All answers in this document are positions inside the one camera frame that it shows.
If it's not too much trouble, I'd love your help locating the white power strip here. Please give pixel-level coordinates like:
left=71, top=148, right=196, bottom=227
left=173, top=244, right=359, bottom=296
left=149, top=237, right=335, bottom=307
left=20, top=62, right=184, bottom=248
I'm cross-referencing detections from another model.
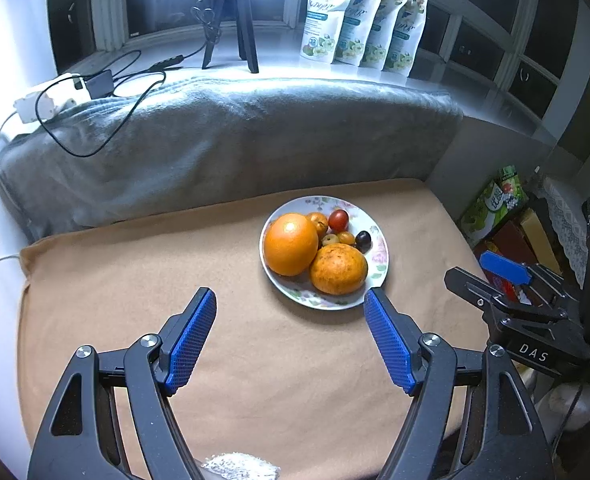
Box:
left=14, top=73, right=90, bottom=123

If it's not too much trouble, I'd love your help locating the large speckled orange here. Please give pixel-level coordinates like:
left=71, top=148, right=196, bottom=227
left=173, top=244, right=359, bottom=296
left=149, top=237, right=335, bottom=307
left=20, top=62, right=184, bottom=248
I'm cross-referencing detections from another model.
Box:
left=309, top=244, right=368, bottom=295

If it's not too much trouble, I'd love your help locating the red cardboard box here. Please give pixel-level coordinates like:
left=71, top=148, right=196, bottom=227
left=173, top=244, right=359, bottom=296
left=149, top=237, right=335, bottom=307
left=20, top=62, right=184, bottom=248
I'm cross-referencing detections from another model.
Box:
left=474, top=220, right=540, bottom=282

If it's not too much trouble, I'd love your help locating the black tripod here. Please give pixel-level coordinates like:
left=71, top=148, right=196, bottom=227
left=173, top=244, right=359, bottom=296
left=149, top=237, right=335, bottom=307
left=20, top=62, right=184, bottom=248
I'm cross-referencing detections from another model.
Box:
left=201, top=0, right=260, bottom=74

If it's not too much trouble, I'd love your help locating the person's right hand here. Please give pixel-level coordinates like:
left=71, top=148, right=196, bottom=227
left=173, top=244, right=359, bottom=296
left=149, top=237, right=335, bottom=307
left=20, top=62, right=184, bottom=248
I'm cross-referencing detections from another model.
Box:
left=548, top=385, right=590, bottom=432

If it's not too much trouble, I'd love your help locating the floral white plate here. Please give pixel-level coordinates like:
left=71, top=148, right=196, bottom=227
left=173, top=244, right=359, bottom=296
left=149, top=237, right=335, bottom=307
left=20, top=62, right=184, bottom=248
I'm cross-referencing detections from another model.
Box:
left=260, top=196, right=390, bottom=309

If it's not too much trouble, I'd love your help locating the yellow box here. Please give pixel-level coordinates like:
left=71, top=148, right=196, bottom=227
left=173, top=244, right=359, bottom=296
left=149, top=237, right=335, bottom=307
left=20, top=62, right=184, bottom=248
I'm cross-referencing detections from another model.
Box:
left=519, top=208, right=562, bottom=275

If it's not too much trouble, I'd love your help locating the tan blanket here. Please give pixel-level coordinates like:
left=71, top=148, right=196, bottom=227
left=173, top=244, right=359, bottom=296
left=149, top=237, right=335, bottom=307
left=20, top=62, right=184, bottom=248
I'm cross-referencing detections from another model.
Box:
left=17, top=178, right=491, bottom=480

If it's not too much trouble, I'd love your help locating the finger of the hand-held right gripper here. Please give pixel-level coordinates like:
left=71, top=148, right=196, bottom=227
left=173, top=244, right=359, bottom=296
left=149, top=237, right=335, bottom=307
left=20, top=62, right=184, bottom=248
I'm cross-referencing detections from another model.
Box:
left=444, top=267, right=570, bottom=321
left=479, top=251, right=582, bottom=306

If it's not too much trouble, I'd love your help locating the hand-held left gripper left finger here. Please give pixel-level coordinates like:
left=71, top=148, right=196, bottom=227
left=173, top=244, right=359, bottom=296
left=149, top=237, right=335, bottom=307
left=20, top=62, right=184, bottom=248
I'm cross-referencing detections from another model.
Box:
left=27, top=287, right=218, bottom=480

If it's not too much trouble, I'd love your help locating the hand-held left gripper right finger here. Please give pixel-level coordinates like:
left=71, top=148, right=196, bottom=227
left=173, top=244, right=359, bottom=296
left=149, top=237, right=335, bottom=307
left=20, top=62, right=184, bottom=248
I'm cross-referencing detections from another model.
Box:
left=363, top=287, right=556, bottom=480

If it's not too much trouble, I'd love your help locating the black cable with inline switch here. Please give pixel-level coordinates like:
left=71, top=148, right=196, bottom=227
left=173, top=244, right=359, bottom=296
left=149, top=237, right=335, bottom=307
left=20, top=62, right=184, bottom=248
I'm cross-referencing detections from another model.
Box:
left=114, top=35, right=226, bottom=87

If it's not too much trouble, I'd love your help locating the white floral refill pouch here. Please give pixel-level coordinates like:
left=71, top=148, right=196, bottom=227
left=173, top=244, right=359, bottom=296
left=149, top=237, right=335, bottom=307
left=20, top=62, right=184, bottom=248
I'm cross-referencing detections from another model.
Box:
left=382, top=0, right=430, bottom=78
left=360, top=0, right=410, bottom=72
left=335, top=0, right=387, bottom=67
left=299, top=0, right=362, bottom=63

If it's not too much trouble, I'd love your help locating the black looped cable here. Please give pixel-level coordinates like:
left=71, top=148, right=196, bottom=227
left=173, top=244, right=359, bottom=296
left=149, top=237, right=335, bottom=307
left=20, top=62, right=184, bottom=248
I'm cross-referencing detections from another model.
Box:
left=35, top=50, right=168, bottom=158

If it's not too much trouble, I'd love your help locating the green snack packet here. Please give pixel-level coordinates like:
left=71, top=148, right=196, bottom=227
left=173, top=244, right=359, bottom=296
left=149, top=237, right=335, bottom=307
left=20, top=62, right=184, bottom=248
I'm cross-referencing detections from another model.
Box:
left=459, top=165, right=528, bottom=247

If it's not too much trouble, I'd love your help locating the white lace cloth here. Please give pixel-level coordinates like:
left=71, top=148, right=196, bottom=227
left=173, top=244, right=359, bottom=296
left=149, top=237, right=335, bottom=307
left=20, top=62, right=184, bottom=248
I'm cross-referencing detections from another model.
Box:
left=539, top=175, right=590, bottom=262

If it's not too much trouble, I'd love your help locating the black power adapter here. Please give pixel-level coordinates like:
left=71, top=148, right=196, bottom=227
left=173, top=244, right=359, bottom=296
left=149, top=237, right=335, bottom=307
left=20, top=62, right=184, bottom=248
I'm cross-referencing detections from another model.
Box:
left=86, top=71, right=116, bottom=97

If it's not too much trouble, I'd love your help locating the small mandarin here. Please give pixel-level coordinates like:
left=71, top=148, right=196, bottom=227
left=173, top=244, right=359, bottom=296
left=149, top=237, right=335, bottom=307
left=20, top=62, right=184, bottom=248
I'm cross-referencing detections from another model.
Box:
left=306, top=212, right=330, bottom=237

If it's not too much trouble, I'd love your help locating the grey fleece blanket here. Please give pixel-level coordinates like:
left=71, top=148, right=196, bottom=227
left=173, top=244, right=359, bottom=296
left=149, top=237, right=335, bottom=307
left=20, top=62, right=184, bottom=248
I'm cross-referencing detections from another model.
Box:
left=0, top=76, right=463, bottom=242

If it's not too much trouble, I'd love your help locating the large smooth orange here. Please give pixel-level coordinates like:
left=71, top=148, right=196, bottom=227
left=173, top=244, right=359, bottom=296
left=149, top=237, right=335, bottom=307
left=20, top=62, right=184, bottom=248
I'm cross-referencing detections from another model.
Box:
left=263, top=213, right=320, bottom=277

